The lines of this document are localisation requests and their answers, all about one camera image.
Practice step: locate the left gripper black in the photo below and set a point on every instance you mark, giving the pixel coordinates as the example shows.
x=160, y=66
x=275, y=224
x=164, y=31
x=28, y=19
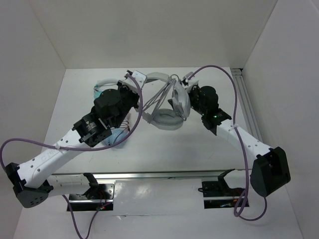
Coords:
x=123, y=87

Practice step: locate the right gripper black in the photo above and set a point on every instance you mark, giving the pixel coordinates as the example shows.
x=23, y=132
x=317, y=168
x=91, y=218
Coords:
x=194, y=89

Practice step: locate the grey white headphones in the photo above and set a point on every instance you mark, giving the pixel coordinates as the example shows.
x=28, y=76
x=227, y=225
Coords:
x=170, y=107

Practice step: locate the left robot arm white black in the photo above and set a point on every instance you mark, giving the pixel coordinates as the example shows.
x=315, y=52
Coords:
x=34, y=181

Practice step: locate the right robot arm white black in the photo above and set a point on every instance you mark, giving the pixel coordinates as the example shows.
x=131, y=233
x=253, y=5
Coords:
x=270, y=170

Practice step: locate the teal white cat-ear headphones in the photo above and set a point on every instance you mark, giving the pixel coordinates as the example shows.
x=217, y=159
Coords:
x=104, y=85

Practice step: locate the pink blue cat-ear headphones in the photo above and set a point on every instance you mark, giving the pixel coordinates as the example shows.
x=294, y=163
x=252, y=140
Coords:
x=119, y=133

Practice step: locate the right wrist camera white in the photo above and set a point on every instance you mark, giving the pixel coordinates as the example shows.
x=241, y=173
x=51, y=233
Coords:
x=189, y=80

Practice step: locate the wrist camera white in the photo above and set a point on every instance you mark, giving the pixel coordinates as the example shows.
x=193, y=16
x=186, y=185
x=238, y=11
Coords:
x=138, y=76
x=189, y=80

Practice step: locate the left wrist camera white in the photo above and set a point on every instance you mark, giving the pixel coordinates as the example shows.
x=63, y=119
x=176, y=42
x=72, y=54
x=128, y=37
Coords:
x=138, y=76

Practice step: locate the aluminium rail front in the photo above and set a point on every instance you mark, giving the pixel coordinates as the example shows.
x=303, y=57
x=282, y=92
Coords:
x=125, y=176

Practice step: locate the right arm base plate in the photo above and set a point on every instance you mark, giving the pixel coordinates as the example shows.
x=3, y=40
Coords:
x=218, y=195

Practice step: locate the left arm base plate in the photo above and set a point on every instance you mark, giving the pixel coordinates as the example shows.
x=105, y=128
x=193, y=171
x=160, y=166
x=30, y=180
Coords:
x=104, y=199

